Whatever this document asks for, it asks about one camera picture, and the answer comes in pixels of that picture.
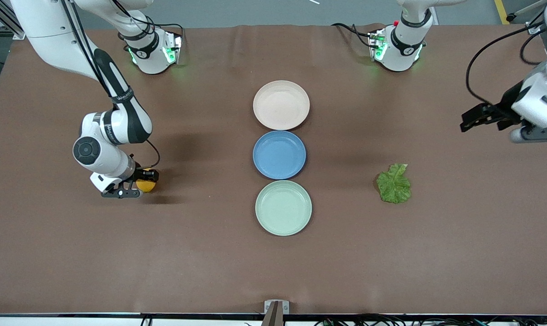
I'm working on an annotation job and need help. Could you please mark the black right base cable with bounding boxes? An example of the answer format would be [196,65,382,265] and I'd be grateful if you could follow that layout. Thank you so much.
[116,0,185,53]

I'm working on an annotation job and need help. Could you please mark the yellow lemon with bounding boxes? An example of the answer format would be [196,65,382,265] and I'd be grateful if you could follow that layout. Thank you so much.
[136,169,160,193]

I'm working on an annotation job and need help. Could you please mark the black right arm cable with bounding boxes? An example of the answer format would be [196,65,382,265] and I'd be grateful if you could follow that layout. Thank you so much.
[60,0,161,172]

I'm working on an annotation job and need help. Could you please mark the green lettuce leaf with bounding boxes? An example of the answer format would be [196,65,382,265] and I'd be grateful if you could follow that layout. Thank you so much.
[376,163,412,204]

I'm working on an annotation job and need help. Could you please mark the blue plate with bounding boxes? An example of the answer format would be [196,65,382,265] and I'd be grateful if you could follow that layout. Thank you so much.
[252,130,307,180]

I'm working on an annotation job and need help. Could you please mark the brown table cover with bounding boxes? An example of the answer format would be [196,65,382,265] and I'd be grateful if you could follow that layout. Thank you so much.
[0,24,547,315]

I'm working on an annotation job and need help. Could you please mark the beige plate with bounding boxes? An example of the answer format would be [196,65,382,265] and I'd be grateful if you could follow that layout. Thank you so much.
[253,80,310,131]

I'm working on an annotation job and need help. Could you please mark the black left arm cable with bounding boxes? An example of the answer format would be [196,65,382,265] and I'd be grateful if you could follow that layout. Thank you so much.
[465,20,547,107]

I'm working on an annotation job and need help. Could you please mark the light green plate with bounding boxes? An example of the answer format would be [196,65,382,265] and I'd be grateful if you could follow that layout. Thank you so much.
[255,180,312,236]

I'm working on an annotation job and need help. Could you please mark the black base cable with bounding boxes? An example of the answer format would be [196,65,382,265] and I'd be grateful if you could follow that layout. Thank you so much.
[116,0,185,53]
[331,23,374,48]

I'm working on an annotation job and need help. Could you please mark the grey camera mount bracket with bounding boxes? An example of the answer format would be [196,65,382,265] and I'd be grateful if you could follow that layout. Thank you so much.
[263,300,290,326]

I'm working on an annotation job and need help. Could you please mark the black left base cable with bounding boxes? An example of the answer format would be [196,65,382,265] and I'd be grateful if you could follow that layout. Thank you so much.
[331,23,374,48]

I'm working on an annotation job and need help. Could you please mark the aluminium frame rail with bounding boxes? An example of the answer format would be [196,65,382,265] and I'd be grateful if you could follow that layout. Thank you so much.
[0,0,25,41]
[507,0,547,35]

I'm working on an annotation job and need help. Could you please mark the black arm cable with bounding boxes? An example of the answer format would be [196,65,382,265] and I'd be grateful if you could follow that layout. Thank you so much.
[465,20,547,107]
[60,0,161,172]

